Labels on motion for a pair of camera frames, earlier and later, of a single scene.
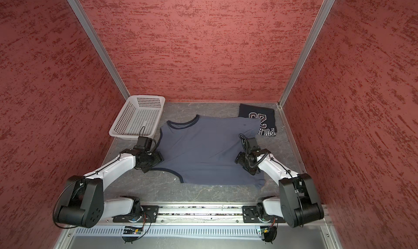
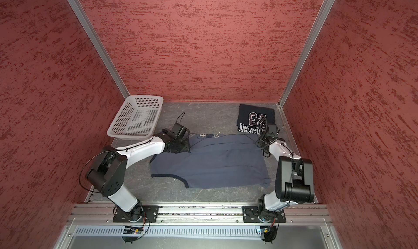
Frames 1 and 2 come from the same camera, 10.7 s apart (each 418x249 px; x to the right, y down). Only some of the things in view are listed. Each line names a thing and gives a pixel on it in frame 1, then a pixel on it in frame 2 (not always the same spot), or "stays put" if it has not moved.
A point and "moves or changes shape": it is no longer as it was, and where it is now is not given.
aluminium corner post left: [77, 5] stays put
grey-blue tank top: [214, 150] moves or changes shape
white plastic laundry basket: [141, 116] stays put
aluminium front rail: [193, 214] stays put
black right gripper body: [244, 160] -> [259, 142]
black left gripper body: [151, 161] -> [182, 146]
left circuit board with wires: [130, 230] stays put
